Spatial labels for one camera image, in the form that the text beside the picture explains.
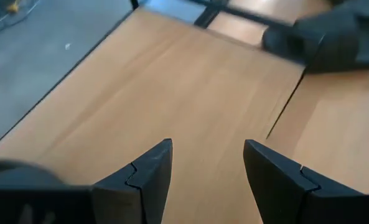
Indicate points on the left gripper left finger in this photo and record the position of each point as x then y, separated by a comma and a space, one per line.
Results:
140, 193

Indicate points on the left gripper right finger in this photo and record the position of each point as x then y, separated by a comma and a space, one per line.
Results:
283, 193

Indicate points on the black slide sandal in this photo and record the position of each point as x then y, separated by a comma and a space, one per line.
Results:
327, 37

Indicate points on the wooden shelf black frame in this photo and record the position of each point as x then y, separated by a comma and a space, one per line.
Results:
171, 93

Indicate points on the black aluminium rig frame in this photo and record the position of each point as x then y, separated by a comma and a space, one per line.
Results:
259, 15

